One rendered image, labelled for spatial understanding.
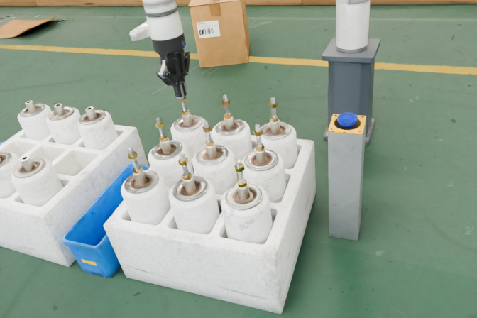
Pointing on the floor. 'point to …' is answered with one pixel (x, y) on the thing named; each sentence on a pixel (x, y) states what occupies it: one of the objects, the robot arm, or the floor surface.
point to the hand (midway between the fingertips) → (180, 89)
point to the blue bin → (111, 197)
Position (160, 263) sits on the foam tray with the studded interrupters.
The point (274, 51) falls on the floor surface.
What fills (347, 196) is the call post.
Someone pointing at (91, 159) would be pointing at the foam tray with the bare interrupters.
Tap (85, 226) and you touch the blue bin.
